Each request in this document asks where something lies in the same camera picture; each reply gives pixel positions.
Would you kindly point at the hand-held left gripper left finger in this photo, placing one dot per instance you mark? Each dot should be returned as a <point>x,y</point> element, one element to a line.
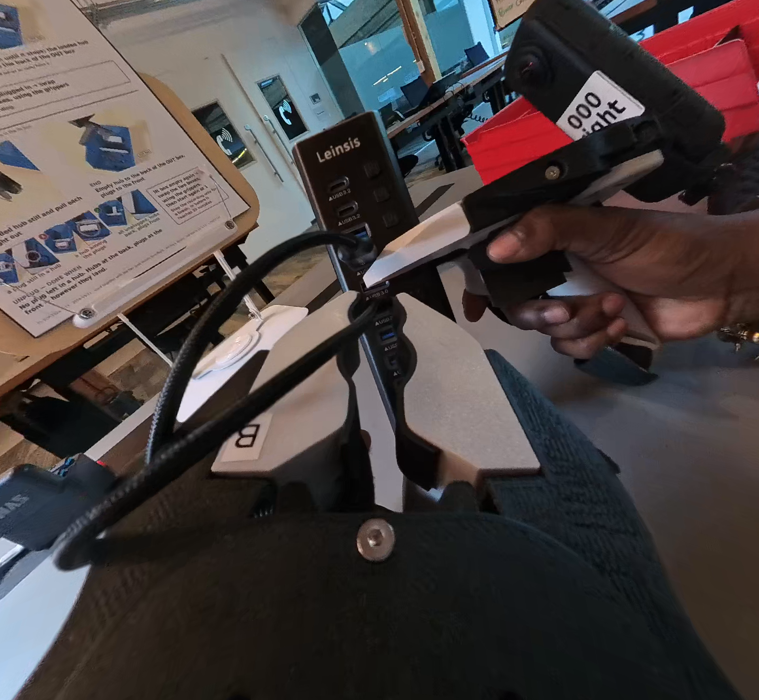
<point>302,379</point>

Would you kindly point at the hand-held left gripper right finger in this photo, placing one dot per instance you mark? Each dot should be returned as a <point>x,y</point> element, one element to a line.
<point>462,403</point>

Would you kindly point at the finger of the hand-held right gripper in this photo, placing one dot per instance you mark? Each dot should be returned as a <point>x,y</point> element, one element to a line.
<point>433,231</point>
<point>415,264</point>

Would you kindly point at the black usb hub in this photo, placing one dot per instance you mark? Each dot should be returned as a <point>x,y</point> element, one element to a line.
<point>359,190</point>

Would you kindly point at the person's right hand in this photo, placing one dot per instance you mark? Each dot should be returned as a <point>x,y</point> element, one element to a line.
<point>664,261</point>

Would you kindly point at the white board stand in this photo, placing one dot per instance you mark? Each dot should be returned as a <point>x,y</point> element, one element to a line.
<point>237,344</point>

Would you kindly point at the red plastic bin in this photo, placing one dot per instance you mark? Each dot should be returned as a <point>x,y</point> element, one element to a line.
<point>699,65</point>

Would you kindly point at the wooden office desk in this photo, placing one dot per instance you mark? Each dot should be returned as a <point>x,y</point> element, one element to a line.
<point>450,95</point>

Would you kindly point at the dark grey charger box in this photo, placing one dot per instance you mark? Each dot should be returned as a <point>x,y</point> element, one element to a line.
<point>41,504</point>

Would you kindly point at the printed instruction board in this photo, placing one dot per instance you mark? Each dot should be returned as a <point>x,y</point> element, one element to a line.
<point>89,148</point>

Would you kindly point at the wooden support post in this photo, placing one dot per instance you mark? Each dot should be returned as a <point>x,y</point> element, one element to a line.
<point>409,6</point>

